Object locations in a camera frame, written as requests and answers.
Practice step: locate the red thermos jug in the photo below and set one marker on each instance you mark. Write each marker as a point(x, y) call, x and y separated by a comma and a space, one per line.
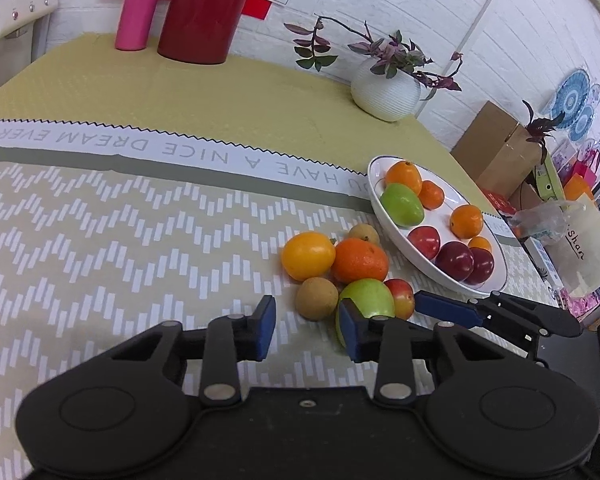
point(199, 15)

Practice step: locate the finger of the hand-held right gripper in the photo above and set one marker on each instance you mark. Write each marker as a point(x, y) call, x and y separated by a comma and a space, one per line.
point(445, 305)

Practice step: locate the dark orange tangerine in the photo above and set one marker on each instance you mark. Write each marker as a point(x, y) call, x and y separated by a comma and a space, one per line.
point(432, 195)
point(360, 260)

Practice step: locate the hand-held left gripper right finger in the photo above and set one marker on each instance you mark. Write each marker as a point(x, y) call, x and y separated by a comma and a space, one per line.
point(350, 330)

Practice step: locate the red envelope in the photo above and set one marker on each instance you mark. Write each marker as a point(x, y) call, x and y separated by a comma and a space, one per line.
point(497, 202)

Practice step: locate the brown kiwi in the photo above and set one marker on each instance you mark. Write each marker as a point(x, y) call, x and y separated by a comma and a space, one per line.
point(316, 299)
point(364, 234)

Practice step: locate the cardboard box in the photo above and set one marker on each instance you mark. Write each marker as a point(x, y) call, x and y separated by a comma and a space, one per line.
point(495, 150)

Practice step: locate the blue round wall decoration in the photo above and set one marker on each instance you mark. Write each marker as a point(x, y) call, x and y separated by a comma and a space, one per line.
point(574, 91)

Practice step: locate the clear plastic bag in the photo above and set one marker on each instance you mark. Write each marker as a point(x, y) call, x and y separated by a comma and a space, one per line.
point(540, 220)

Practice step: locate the red yellow small apple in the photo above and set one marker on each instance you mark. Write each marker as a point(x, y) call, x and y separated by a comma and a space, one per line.
point(402, 300)

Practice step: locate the chevron printed tablecloth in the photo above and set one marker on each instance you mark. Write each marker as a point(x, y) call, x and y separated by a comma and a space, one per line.
point(129, 240)

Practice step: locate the green box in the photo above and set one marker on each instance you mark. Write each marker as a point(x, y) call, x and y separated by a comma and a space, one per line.
point(550, 185)

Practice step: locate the small blue round decoration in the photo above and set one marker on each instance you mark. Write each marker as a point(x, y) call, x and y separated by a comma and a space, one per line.
point(586, 119)

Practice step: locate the purple leafy plant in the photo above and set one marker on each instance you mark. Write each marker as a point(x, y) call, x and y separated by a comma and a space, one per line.
point(542, 127)

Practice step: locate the dark red plum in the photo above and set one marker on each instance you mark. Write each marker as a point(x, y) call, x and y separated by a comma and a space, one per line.
point(455, 260)
point(485, 267)

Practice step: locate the purple plant in white pot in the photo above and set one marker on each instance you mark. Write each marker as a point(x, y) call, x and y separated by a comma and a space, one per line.
point(385, 92)

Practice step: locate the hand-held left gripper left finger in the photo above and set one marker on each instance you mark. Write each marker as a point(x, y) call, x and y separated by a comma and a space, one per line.
point(266, 327)

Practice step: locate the white plate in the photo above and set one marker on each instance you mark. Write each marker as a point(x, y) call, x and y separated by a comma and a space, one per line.
point(405, 250)

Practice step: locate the pink bottle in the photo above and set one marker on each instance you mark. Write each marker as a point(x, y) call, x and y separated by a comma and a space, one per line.
point(137, 10)

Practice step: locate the green mango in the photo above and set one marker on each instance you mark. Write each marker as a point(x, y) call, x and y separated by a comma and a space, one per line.
point(402, 205)
point(370, 297)

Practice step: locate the cream paper bag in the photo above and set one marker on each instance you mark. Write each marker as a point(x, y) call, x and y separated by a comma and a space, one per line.
point(585, 255)

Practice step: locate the small yellow orange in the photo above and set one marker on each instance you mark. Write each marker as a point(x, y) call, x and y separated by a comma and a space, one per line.
point(480, 244)

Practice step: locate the pink floral cloth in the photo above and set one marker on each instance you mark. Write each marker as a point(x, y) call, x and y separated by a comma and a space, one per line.
point(587, 305)

